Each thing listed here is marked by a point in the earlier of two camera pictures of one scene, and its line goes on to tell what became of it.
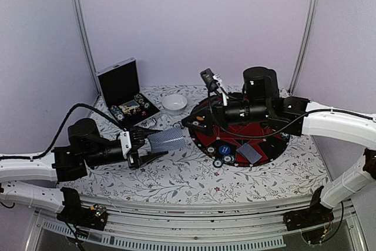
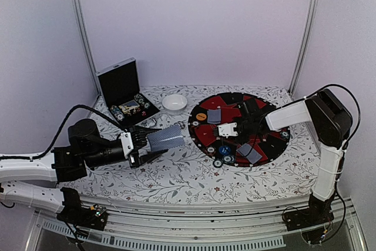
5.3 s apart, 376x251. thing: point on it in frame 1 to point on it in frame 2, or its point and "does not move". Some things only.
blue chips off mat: x=217 y=163 does not move
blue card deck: x=167 y=140 does not move
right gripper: x=210 y=119 to x=242 y=139
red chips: x=211 y=150 does not move
